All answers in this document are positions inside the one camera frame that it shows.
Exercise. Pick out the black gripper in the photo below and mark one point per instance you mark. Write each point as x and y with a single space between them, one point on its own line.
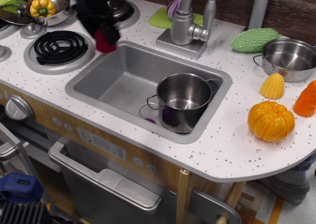
95 14

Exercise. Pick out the red toy sweet potato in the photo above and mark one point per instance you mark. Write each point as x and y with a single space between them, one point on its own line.
102 44

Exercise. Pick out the steel pot lid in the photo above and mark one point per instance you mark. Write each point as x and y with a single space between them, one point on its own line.
120 8

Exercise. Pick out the grey toy sink basin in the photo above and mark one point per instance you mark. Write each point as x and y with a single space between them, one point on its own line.
120 83

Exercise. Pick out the purple toy piece in sink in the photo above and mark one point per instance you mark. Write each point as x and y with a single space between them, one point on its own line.
150 120

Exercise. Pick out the steel pot in sink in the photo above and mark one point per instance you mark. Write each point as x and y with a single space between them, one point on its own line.
181 99

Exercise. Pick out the green cutting board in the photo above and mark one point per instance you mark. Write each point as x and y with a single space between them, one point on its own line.
161 20

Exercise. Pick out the black coil front burner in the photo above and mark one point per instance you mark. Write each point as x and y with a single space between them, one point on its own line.
59 47

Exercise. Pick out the purple toy onion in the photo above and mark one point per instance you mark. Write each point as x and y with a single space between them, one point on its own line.
172 8

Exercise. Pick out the steel bowl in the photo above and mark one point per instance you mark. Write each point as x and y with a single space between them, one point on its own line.
63 11

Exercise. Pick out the grey toy faucet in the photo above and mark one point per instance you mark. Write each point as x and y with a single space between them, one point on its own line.
185 37

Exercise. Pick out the yellow toy bell pepper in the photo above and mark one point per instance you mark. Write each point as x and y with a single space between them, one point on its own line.
42 8

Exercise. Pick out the grey stove knob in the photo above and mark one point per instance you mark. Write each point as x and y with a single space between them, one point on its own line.
5 53
32 31

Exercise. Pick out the glass lid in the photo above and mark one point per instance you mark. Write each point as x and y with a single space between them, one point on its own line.
15 14

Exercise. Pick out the grey left stove knob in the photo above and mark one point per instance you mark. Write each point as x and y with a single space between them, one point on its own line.
5 53

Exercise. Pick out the grey oven dial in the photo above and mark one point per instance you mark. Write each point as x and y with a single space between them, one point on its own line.
16 108

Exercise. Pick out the green toy bitter gourd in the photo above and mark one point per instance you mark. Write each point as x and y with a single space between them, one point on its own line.
253 40

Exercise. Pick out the yellow toy corn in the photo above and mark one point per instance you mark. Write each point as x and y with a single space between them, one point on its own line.
273 87

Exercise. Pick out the orange toy pumpkin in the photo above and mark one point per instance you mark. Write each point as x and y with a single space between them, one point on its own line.
270 121

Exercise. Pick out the blue clamp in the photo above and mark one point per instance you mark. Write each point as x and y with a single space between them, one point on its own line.
20 188

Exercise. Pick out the shallow steel pan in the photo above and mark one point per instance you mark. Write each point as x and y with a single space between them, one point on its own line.
293 59

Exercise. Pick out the orange toy carrot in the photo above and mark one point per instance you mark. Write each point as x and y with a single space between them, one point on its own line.
306 103

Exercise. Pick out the grey vertical post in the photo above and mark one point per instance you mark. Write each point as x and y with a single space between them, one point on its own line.
258 14

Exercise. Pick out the grey dishwasher door handle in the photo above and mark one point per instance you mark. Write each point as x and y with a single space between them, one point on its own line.
98 193

